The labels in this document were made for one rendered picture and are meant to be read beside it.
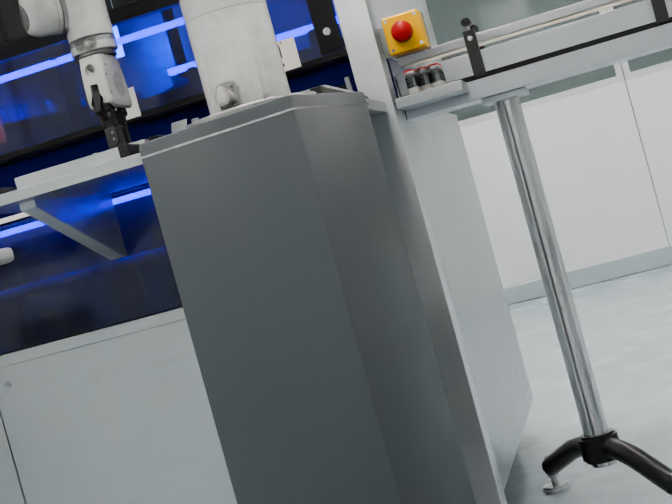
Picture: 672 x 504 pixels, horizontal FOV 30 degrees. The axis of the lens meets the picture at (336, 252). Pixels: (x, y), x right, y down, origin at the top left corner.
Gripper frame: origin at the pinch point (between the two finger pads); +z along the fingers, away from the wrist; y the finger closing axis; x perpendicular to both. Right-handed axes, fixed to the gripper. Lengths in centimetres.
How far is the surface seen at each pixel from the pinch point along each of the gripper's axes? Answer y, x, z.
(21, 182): -6.8, 17.6, 3.5
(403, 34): 16, -54, -5
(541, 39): 30, -77, 2
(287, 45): 18.9, -30.9, -10.1
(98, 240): 7.5, 12.3, 16.7
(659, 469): 21, -78, 85
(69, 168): -6.8, 7.9, 3.6
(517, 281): 480, -17, 75
